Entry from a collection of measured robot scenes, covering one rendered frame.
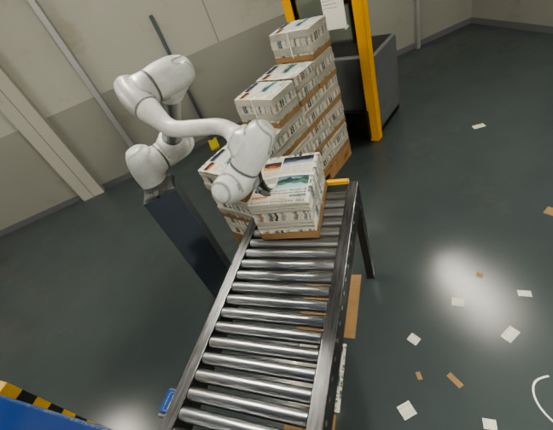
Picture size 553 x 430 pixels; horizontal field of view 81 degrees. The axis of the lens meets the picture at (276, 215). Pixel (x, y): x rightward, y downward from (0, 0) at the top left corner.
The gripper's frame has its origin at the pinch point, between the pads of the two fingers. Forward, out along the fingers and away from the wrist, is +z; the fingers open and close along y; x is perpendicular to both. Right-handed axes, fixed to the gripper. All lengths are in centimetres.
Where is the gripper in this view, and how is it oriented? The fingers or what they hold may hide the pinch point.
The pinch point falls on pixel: (270, 169)
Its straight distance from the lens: 140.1
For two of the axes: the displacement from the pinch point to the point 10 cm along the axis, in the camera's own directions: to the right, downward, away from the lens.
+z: 3.7, -3.0, 8.8
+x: 9.2, -0.4, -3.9
